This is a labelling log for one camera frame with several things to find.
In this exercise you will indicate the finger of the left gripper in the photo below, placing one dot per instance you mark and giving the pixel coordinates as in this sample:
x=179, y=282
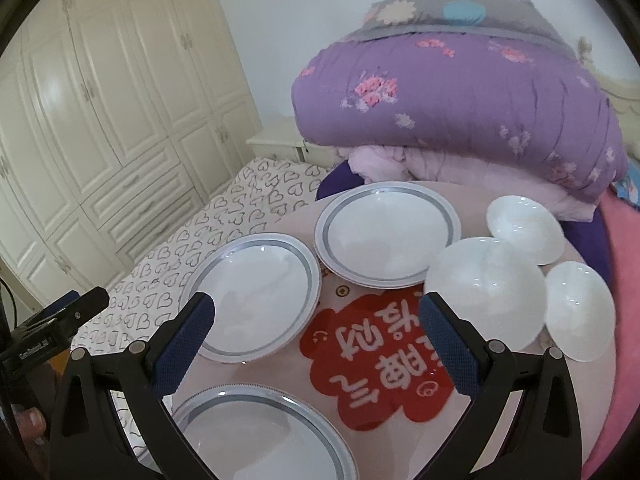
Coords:
x=53, y=328

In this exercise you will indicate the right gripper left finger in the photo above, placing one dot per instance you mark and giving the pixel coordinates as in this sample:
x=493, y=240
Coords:
x=87, y=440

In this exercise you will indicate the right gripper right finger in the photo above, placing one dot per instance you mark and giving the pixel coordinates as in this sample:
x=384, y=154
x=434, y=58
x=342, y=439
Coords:
x=544, y=440

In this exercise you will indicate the grey-rimmed white plate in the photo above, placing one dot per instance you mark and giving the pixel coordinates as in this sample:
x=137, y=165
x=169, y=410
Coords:
x=264, y=288
x=385, y=235
x=254, y=432

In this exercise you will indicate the small white bowl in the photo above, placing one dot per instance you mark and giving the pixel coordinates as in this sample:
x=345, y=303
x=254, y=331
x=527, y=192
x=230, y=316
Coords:
x=527, y=226
x=581, y=311

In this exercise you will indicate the large white bowl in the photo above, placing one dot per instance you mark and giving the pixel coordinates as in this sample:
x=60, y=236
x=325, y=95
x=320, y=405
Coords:
x=494, y=287

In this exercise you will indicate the left hand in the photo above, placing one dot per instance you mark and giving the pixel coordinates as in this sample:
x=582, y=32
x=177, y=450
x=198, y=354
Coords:
x=31, y=424

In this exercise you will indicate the heart pattern mattress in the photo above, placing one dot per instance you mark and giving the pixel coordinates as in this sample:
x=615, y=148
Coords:
x=262, y=192

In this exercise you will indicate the cream wardrobe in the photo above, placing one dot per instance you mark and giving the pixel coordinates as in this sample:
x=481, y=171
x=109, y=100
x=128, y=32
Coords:
x=119, y=120

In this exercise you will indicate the blue cartoon pillow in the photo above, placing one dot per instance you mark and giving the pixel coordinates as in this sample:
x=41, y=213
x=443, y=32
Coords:
x=627, y=191

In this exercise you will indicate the light pink folded blanket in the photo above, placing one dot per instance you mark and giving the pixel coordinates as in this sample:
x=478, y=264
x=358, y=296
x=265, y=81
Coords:
x=376, y=163

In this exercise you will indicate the cream nightstand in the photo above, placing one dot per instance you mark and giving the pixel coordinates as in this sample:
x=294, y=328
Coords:
x=282, y=140

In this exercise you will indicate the dark purple cloth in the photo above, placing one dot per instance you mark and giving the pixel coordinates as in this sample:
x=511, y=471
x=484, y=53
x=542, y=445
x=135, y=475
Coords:
x=338, y=180

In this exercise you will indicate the purple floral quilt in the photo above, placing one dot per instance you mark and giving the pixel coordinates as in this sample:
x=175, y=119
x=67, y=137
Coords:
x=504, y=100

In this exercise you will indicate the grey floral pillow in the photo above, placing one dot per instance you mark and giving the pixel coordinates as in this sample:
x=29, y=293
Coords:
x=508, y=19

